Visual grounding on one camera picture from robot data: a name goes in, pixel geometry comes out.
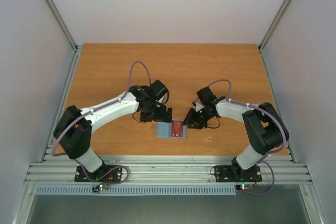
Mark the pink leather card holder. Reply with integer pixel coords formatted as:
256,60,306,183
155,122,187,140

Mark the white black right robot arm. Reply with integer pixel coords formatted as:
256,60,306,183
183,87,289,180

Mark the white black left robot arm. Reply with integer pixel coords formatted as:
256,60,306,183
53,80,172,181

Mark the right controller circuit board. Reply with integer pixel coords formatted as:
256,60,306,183
236,184,255,191

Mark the controller circuit board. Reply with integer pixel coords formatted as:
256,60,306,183
236,184,255,191
91,184,109,193

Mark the left controller circuit board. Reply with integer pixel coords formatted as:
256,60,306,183
91,184,109,193

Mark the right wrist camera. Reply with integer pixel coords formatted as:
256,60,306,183
192,101,204,112

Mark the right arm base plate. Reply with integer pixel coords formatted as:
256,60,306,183
213,158,262,183

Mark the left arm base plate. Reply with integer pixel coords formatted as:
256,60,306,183
74,161,128,184

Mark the aluminium front rail frame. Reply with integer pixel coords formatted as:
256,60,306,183
25,154,312,185

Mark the grey slotted cable duct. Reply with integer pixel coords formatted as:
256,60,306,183
35,185,236,196

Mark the left aluminium frame post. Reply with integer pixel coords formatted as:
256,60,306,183
45,0,78,52

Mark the aluminium frame post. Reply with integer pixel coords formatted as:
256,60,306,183
258,0,292,53
45,0,78,52

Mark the right aluminium frame post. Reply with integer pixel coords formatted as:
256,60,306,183
258,0,292,53

